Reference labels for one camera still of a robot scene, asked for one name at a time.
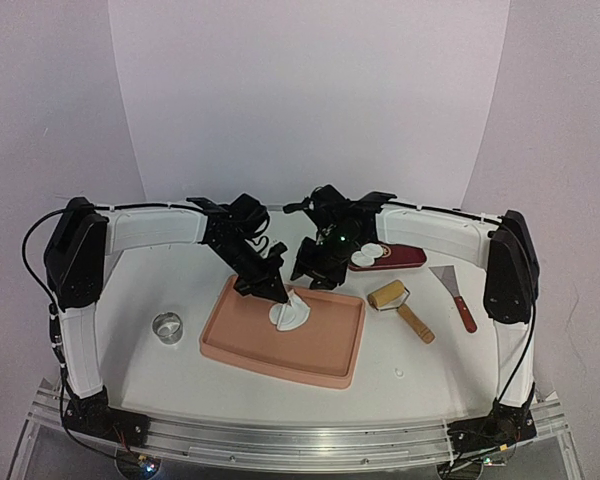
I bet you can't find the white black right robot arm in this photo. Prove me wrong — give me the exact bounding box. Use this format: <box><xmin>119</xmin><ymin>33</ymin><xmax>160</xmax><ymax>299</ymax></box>
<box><xmin>283</xmin><ymin>185</ymin><xmax>540</xmax><ymax>453</ymax></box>

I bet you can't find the wooden rolling pin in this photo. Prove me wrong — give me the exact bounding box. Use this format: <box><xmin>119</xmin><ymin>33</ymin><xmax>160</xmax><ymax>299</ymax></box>
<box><xmin>367</xmin><ymin>280</ymin><xmax>435</xmax><ymax>345</ymax></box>

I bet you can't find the dark red square tray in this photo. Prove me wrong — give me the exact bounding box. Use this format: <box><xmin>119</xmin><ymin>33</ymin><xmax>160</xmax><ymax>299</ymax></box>
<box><xmin>348</xmin><ymin>243</ymin><xmax>427</xmax><ymax>271</ymax></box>

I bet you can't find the round cut dough wrapper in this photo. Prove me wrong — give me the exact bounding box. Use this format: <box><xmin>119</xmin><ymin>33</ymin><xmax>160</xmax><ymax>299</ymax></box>
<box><xmin>269</xmin><ymin>303</ymin><xmax>296</xmax><ymax>327</ymax></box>

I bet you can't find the flat white dumpling wrapper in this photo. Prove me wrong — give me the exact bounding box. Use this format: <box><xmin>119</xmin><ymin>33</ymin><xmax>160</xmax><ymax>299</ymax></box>
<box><xmin>360</xmin><ymin>243</ymin><xmax>384</xmax><ymax>259</ymax></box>

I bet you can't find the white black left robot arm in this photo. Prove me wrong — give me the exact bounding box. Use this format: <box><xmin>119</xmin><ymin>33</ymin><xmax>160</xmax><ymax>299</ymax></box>
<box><xmin>35</xmin><ymin>194</ymin><xmax>288</xmax><ymax>448</ymax></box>

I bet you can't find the pink plastic tray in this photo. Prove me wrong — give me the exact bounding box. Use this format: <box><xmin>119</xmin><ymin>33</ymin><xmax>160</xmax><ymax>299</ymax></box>
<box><xmin>199</xmin><ymin>275</ymin><xmax>366</xmax><ymax>390</ymax></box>

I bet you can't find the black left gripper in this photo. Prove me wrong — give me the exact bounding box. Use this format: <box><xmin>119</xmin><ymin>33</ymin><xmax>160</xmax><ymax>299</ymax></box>
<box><xmin>210</xmin><ymin>235</ymin><xmax>289</xmax><ymax>303</ymax></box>

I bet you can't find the white dough piece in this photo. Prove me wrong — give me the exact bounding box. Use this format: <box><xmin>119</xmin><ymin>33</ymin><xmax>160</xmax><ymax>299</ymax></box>
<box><xmin>273</xmin><ymin>288</ymin><xmax>311</xmax><ymax>332</ymax></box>

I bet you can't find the round steel cutter ring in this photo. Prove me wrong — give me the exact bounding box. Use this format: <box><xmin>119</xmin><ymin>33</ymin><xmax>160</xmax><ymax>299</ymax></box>
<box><xmin>152</xmin><ymin>312</ymin><xmax>185</xmax><ymax>346</ymax></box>

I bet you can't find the metal scraper red handle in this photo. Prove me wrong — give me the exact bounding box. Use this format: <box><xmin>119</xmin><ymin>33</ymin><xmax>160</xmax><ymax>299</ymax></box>
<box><xmin>429</xmin><ymin>265</ymin><xmax>478</xmax><ymax>334</ymax></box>

